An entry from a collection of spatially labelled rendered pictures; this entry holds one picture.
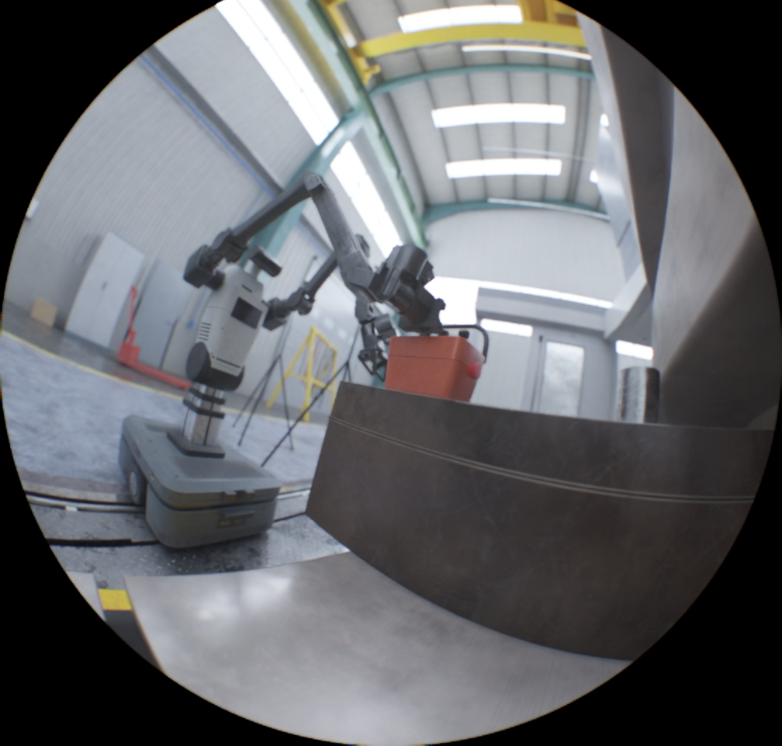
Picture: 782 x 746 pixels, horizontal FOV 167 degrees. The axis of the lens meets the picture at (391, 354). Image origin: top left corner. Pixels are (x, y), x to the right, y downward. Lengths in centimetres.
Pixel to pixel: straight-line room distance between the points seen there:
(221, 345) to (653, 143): 162
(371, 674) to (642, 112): 128
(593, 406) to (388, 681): 367
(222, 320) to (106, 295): 490
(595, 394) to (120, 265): 781
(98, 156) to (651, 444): 726
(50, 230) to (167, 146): 310
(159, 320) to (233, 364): 558
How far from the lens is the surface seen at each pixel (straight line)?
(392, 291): 48
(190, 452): 108
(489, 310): 373
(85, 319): 581
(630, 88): 98
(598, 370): 394
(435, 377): 53
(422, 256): 53
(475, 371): 55
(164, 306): 663
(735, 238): 43
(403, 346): 59
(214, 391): 112
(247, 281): 119
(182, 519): 91
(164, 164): 716
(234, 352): 109
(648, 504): 45
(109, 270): 585
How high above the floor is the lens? 63
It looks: 13 degrees up
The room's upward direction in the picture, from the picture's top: 16 degrees clockwise
